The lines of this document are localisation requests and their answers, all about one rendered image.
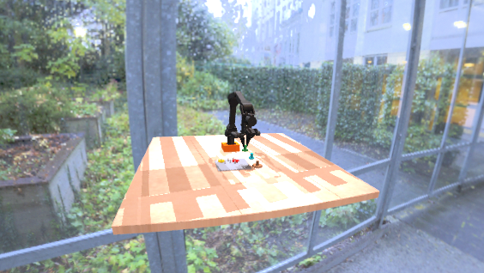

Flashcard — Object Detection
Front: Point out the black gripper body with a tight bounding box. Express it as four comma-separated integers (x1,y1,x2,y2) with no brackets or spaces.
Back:
231,123,261,138

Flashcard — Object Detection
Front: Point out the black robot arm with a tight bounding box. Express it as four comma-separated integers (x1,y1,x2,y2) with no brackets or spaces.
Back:
225,91,257,145

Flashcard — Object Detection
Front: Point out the tan toothed gear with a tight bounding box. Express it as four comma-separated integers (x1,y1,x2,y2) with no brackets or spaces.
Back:
252,161,263,168

